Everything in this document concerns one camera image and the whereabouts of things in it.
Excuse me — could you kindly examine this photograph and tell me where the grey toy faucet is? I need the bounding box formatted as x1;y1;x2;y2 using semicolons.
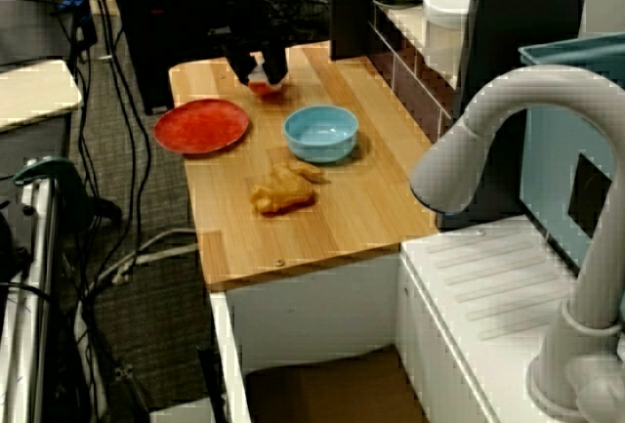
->
408;64;625;423

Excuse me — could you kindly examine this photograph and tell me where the light blue bowl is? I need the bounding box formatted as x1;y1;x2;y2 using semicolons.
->
283;105;359;164

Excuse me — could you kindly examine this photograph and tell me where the aluminium extrusion bar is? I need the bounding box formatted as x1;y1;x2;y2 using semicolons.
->
0;168;63;423

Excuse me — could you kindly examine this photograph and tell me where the grey floor cable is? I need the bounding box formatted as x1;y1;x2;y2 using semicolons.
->
87;227;199;292

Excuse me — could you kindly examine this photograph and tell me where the black computer tower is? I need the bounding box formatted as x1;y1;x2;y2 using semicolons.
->
112;0;230;116

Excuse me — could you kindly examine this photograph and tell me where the dark shelf side panel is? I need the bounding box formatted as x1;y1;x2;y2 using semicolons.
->
437;0;592;232
330;0;377;62

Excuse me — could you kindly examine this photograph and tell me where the golden toy chicken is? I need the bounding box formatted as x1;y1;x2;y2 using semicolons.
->
250;158;329;217

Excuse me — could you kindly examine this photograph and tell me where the white toy kitchen cabinet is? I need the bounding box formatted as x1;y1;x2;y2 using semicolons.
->
208;215;625;423

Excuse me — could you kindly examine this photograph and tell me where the red round plate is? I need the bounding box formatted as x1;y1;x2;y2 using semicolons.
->
153;99;250;156

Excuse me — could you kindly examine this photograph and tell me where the white board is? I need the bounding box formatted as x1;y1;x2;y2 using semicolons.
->
0;59;84;132

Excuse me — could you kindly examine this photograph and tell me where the dark tiled backsplash with ledge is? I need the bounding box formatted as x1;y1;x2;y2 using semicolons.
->
368;0;463;150

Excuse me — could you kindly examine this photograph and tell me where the teal plastic bin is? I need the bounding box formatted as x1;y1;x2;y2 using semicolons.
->
517;31;625;277

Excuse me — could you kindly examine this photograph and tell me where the white plastic jar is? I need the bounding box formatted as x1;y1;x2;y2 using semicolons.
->
422;0;475;72

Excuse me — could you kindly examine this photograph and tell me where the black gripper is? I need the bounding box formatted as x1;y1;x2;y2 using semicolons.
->
208;0;290;87

